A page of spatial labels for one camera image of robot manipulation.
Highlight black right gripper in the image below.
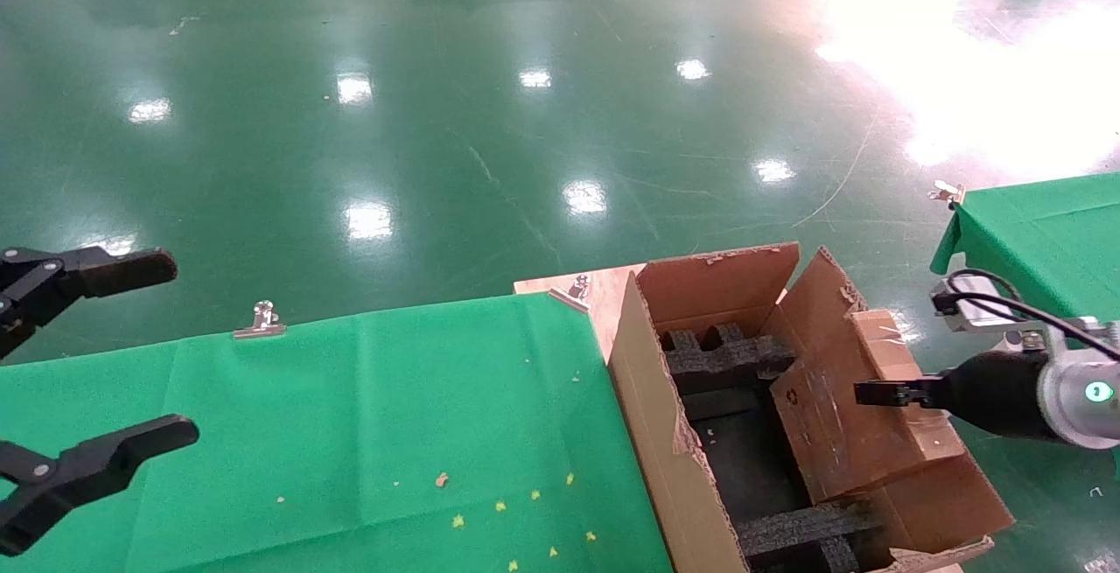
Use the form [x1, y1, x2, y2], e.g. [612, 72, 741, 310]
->
[855, 350, 1053, 440]

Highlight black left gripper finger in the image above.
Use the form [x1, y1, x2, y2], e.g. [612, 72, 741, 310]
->
[0, 416, 200, 556]
[0, 247, 179, 360]

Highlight small brown cardboard box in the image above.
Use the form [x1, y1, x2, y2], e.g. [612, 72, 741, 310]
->
[770, 309, 968, 504]

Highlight large open cardboard carton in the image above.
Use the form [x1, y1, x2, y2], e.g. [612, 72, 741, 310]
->
[608, 243, 1016, 573]

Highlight black foam insert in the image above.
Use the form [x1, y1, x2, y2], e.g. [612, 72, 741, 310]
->
[739, 503, 885, 573]
[661, 324, 795, 421]

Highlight large green tablecloth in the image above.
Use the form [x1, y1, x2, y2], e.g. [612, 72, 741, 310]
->
[0, 291, 675, 573]

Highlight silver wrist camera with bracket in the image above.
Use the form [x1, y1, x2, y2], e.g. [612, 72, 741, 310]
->
[930, 274, 1099, 355]

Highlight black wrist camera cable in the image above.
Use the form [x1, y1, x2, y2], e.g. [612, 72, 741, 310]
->
[932, 269, 1120, 362]

